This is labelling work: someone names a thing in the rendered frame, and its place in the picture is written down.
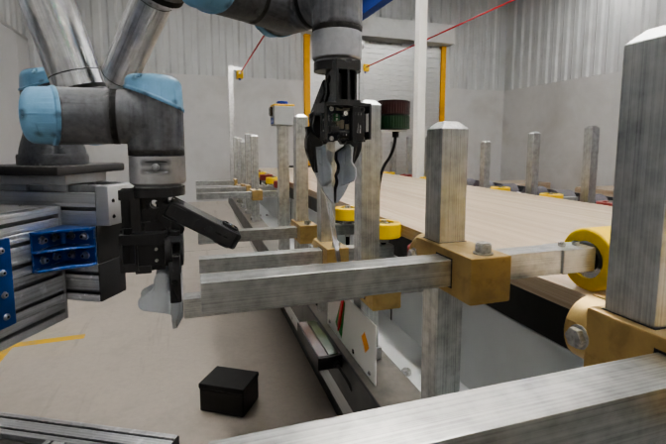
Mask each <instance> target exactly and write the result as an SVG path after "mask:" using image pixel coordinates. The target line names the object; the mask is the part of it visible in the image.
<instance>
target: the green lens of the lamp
mask: <svg viewBox="0 0 666 444"><path fill-rule="evenodd" d="M409 126H410V116H404V115H386V116H381V129H409Z"/></svg>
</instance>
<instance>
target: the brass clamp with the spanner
mask: <svg viewBox="0 0 666 444"><path fill-rule="evenodd" d="M400 296H401V292H394V293H386V294H377V295H368V296H365V298H360V299H361V300H362V301H363V302H364V303H365V304H366V305H367V306H368V307H369V308H371V309H372V310H373V311H378V310H386V309H394V308H400Z"/></svg>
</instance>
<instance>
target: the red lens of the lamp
mask: <svg viewBox="0 0 666 444"><path fill-rule="evenodd" d="M377 102H378V103H380V104H381V114H409V115H410V101H405V100H385V101H377Z"/></svg>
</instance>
